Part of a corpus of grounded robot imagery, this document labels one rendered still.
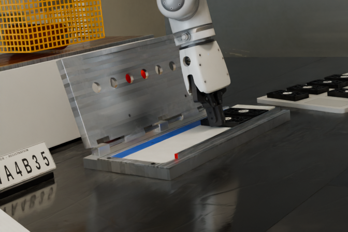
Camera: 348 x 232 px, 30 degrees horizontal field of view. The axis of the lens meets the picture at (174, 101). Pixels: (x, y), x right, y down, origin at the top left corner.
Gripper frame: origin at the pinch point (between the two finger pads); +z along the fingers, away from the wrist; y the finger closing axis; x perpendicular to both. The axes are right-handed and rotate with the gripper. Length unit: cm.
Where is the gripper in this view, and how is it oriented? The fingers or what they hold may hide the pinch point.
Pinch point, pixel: (215, 115)
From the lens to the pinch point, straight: 134.5
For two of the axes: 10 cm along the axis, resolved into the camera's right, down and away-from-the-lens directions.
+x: -7.6, 1.6, 6.3
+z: 2.6, 9.6, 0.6
